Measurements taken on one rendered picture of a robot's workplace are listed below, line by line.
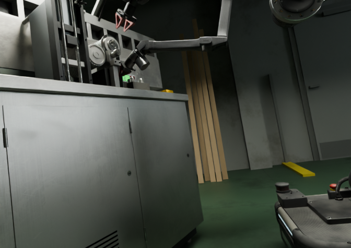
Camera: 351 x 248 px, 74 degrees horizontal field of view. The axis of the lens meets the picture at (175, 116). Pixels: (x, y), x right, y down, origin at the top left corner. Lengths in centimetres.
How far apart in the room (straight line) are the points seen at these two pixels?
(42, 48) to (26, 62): 20
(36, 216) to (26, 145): 21
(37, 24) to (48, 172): 88
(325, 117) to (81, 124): 341
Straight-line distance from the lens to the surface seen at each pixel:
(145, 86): 159
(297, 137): 380
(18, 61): 157
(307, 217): 116
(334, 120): 391
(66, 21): 127
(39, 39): 147
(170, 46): 139
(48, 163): 87
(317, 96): 386
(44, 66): 139
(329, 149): 389
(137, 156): 110
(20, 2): 175
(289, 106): 378
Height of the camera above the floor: 65
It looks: 5 degrees up
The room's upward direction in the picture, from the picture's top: 9 degrees counter-clockwise
